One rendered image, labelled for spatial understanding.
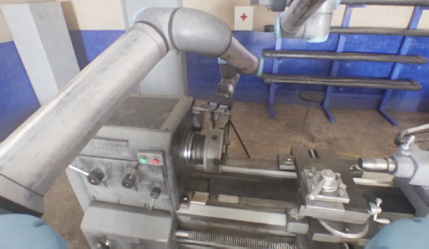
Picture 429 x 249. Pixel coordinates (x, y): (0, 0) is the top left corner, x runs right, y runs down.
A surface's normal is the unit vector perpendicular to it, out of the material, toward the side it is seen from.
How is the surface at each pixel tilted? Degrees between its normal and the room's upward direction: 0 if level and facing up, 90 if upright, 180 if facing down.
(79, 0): 90
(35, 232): 5
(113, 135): 45
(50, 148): 63
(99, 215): 32
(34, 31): 90
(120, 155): 90
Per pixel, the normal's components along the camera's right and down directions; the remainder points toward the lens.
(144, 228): -0.08, -0.49
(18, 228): 0.07, -0.85
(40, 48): -0.15, 0.48
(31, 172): 0.78, -0.06
